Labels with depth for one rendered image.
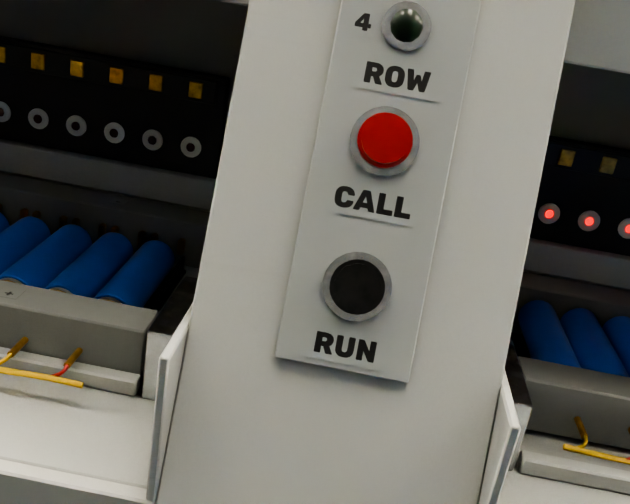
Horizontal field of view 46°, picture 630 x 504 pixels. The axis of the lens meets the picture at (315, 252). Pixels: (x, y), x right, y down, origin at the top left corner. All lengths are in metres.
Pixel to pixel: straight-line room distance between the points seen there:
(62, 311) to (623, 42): 0.21
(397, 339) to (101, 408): 0.11
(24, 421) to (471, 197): 0.16
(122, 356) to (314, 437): 0.09
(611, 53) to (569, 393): 0.12
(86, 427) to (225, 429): 0.06
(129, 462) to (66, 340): 0.06
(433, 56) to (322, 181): 0.05
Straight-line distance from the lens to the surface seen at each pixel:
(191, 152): 0.39
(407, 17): 0.22
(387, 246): 0.22
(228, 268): 0.22
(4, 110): 0.42
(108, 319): 0.28
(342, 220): 0.22
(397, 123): 0.21
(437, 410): 0.22
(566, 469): 0.28
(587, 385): 0.30
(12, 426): 0.27
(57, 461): 0.25
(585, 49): 0.25
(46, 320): 0.28
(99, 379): 0.28
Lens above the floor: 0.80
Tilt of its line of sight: 1 degrees down
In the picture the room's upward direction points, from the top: 11 degrees clockwise
